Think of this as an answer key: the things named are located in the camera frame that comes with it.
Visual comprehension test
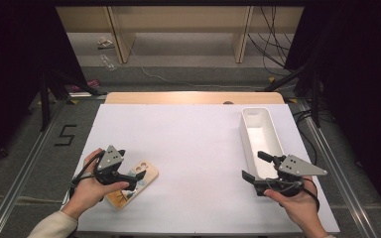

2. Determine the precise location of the small white litter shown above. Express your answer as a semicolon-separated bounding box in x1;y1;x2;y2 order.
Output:
96;36;115;51

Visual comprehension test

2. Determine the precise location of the black metal stand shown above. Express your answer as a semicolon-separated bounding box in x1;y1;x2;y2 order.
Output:
263;62;322;129
39;69;109;133

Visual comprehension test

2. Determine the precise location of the dark curtain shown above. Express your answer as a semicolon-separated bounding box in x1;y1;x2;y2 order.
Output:
0;0;88;173
284;0;381;217

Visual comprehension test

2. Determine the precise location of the pink item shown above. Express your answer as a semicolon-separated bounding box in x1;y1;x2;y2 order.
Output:
71;78;100;93

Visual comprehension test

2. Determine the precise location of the left hand-held gripper cable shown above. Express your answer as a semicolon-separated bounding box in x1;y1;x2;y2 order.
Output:
68;154;104;201

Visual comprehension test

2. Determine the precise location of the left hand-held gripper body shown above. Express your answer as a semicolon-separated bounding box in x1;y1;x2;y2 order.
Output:
93;145;139;191

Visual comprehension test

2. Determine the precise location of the hand-held gripper cable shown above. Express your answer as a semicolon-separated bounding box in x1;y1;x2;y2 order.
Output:
68;154;104;201
302;185;321;213

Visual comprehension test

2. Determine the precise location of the white oblong plastic bin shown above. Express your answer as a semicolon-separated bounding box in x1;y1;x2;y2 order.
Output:
238;107;286;181

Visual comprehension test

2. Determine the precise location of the white board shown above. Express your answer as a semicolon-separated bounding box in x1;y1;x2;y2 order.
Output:
72;103;341;236

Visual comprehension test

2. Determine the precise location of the bundle of black cables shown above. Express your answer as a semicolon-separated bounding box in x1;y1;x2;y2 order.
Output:
247;5;295;77

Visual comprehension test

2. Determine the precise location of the clear plastic bottle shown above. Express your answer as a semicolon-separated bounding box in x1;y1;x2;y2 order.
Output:
99;54;118;72

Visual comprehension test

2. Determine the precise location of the person's left hand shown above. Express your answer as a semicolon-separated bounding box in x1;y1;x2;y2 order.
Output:
61;148;131;220

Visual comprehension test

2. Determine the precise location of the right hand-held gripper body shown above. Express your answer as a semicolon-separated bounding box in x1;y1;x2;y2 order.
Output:
253;154;328;198

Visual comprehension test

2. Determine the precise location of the wooden table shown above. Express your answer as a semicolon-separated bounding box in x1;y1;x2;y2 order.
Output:
104;91;286;106

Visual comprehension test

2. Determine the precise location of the right hand-held gripper cable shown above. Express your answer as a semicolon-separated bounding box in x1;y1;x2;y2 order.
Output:
302;185;321;213

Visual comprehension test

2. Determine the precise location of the light wooden shelf unit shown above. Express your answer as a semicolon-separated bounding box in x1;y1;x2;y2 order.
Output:
56;5;306;64

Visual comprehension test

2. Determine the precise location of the aluminium floor rail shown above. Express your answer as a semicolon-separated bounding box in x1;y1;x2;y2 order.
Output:
296;98;378;238
0;98;67;238

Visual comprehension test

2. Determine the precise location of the person's right hand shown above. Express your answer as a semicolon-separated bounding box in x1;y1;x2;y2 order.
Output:
263;176;325;233

